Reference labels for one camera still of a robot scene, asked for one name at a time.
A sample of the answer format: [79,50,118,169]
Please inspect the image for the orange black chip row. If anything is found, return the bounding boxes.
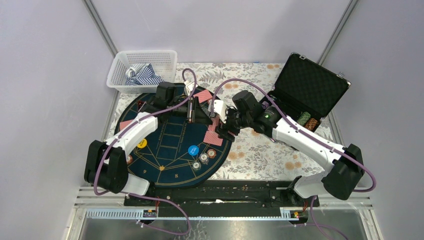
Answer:
[304,117,320,132]

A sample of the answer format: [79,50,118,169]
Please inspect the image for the red playing card deck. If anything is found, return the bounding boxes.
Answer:
[208,116,220,132]

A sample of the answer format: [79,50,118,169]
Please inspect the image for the round dark poker mat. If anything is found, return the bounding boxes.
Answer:
[119,83,232,188]

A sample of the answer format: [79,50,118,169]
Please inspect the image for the dealt red cards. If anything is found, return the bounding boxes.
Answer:
[203,130,223,146]

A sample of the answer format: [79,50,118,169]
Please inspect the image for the red white chip stack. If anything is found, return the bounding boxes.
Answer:
[207,149,217,159]

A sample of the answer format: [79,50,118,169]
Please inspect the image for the dealt red card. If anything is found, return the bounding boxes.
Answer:
[119,120,133,131]
[193,89,213,104]

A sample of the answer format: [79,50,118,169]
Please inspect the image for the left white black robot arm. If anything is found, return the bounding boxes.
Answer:
[83,81,212,206]

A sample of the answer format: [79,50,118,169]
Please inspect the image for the blue striped cloth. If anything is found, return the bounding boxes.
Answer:
[124,63,164,86]

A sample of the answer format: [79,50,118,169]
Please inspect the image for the green chip row in case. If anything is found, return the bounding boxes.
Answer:
[296,112,311,126]

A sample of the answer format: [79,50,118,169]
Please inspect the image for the yellow big blind button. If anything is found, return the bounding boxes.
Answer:
[136,138,148,149]

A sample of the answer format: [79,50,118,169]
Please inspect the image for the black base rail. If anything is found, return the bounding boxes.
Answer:
[123,180,320,219]

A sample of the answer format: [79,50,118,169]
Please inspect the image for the blue ten chip stack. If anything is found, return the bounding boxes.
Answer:
[199,153,209,165]

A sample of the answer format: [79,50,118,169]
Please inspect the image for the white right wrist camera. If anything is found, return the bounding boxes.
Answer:
[208,99,228,123]

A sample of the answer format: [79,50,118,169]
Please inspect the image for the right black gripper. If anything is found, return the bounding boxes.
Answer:
[214,105,252,143]

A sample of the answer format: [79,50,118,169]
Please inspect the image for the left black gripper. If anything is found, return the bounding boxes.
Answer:
[166,95,213,124]

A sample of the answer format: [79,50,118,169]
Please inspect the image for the floral tablecloth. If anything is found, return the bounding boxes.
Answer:
[106,62,336,181]

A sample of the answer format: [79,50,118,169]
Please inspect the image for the blue small blind button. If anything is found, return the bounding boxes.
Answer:
[187,145,199,156]

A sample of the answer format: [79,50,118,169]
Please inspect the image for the dealt red card top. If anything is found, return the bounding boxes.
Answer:
[193,89,213,104]

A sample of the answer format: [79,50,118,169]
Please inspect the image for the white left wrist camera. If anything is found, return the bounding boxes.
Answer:
[183,80,196,96]

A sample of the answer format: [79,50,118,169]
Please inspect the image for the black aluminium chip case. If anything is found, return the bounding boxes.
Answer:
[267,52,351,132]

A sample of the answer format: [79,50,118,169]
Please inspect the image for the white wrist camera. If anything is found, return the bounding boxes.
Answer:
[208,99,228,123]
[183,80,196,96]

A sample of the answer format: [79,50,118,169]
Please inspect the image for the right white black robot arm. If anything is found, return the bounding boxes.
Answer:
[208,90,365,206]

